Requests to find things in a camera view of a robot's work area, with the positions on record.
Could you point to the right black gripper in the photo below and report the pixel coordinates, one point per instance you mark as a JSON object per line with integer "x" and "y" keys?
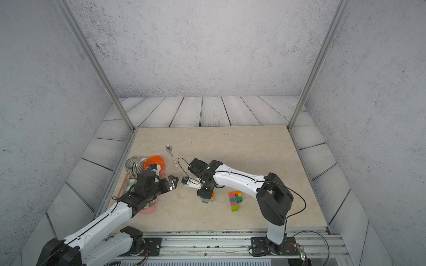
{"x": 203, "y": 195}

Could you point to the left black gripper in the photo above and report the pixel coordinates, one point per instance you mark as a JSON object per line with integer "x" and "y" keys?
{"x": 167, "y": 188}

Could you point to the dark green lego brick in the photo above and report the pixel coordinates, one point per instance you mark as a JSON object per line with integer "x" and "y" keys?
{"x": 236, "y": 199}

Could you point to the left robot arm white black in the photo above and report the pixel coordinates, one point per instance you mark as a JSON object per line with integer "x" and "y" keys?
{"x": 91, "y": 246}

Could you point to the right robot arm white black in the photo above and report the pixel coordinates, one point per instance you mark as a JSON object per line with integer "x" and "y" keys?
{"x": 273, "y": 197}

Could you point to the orange plastic bowl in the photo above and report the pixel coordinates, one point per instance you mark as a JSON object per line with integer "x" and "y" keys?
{"x": 155, "y": 160}

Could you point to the metal spoon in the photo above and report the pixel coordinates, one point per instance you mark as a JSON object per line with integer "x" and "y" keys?
{"x": 169, "y": 149}

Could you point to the pink tray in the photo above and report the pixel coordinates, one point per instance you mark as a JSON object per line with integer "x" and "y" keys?
{"x": 149, "y": 208}

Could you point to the green checkered cloth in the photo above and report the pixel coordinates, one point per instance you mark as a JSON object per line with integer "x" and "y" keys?
{"x": 128, "y": 185}

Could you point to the grey ribbed cup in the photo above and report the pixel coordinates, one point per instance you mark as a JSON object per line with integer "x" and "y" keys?
{"x": 134, "y": 166}

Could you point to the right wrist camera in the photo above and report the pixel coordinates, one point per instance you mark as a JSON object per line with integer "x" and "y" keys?
{"x": 189, "y": 182}

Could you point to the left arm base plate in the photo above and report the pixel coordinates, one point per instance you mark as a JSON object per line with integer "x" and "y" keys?
{"x": 151, "y": 246}

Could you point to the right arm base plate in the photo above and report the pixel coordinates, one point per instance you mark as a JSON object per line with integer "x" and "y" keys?
{"x": 261, "y": 246}

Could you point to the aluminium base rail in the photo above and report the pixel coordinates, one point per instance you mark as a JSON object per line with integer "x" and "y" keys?
{"x": 317, "y": 246}

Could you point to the left frame post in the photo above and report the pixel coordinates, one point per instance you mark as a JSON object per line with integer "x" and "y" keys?
{"x": 73, "y": 25}

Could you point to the frame post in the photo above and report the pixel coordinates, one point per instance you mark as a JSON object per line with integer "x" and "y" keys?
{"x": 325, "y": 47}
{"x": 73, "y": 25}

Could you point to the right frame post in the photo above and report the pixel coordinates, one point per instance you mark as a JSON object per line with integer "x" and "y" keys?
{"x": 325, "y": 47}

